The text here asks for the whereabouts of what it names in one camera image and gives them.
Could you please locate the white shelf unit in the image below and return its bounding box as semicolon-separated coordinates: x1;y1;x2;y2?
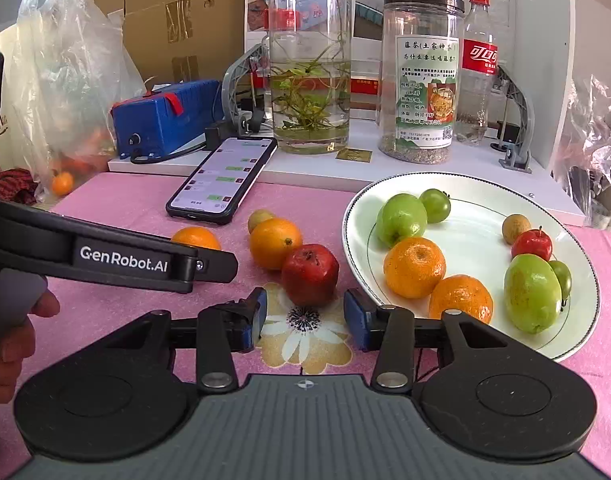
505;0;611;181

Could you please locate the red black knitted cloth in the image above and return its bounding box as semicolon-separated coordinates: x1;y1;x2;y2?
0;167;41;206

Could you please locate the white paper bag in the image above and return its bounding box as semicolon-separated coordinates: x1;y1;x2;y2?
0;25;36;173

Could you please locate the large red apple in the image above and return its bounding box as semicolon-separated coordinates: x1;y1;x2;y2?
281;243;340;309

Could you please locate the pink floral tablecloth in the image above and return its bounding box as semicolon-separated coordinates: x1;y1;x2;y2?
0;172;611;461

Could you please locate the orange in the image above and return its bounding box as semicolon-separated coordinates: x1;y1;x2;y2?
171;226;222;252
384;237;447;300
429;274;494;325
249;217;303;272

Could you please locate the clear bottle with red cap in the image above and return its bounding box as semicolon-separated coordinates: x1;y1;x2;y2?
263;8;298;61

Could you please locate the small red apple with stem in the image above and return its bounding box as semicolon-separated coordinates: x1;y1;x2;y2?
511;226;553;262

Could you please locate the tan longan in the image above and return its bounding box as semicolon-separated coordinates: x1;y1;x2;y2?
502;214;531;245
248;209;276;235

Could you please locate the white platform board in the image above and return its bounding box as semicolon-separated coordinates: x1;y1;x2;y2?
108;110;593;227

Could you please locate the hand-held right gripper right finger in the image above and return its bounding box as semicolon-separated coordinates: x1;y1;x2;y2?
343;287;511;395

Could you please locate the large green jujube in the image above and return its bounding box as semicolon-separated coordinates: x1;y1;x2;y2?
503;253;563;335

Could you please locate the clear plastic jar with label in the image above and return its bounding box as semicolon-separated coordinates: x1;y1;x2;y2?
377;0;465;166

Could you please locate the grey bracket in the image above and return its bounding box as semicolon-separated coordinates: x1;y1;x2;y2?
495;64;536;171
220;42;266;137

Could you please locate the green tomato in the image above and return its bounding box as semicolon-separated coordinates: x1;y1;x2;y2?
418;188;452;224

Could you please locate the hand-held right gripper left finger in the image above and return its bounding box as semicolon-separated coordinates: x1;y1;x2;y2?
102;286;268;395

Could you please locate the clear bottle with red label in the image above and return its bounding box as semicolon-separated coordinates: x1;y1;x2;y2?
455;0;501;146

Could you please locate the black power adapter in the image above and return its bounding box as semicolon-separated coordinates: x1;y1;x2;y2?
204;119;237;152

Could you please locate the small gold card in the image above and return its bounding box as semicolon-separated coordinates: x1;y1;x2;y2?
335;148;373;164

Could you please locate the black cable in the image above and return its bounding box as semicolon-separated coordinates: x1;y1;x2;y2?
129;141;212;164

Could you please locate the cardboard box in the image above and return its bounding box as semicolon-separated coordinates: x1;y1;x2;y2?
80;0;248;86

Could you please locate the white plate with dark rim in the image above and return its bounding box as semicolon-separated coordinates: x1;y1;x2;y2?
342;172;601;362

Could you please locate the translucent plastic bag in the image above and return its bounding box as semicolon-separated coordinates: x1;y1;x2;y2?
5;0;146;201

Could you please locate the crumpled clear plastic bag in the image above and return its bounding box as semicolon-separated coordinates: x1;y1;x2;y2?
553;74;611;233

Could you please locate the tall glass vase with plant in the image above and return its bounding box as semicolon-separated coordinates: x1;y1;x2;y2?
262;0;353;156

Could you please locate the mirror panel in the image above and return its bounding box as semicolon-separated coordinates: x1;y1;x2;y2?
244;0;466;123

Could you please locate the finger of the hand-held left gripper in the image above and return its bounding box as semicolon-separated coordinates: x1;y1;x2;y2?
188;247;239;284

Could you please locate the blue plastic box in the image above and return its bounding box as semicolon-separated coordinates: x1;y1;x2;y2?
110;79;222;161

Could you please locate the small mandarin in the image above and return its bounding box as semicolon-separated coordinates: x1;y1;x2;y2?
51;171;75;197

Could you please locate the black smartphone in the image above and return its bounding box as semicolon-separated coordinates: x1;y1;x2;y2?
166;136;278;226

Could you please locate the person's left hand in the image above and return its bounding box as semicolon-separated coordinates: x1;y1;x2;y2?
0;290;61;406

